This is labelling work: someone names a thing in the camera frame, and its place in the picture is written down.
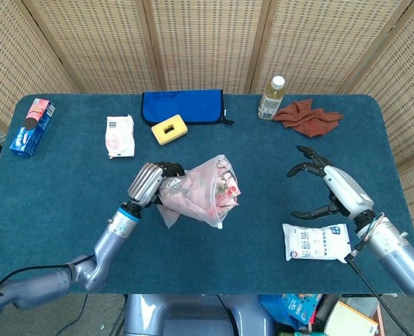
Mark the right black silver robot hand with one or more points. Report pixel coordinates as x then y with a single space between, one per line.
347 192

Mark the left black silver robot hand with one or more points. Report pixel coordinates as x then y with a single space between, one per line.
145 183

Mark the frosted plastic zip bag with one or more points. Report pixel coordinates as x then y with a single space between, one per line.
172 213

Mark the pink floral garment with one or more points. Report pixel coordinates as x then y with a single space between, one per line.
200 189

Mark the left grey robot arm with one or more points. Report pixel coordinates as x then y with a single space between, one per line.
112 241

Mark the blue printed plastic bag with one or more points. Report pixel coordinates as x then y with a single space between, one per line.
291 308

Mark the white pink snack packet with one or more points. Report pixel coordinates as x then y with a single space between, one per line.
120 136

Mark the white blue printed packet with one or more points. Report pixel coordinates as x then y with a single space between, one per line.
315 243

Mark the yellow sponge block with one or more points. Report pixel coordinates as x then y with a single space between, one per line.
179 126

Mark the brown crumpled cloth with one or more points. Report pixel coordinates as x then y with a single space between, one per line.
308 120

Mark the blue pouch black trim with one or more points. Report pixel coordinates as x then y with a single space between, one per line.
186 105

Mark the teal felt table mat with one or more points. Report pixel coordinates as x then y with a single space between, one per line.
228 259

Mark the grey plastic box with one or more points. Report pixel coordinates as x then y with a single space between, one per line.
362 304

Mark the clear drink bottle white cap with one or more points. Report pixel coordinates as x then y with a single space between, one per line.
270 103

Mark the blue pink cookie box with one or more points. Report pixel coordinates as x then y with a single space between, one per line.
28 136

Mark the white book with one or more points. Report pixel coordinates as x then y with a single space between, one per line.
347 320

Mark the grey robot torso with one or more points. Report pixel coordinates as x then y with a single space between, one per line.
193 315

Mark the woven bamboo folding screen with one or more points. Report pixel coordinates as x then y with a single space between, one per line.
207 42

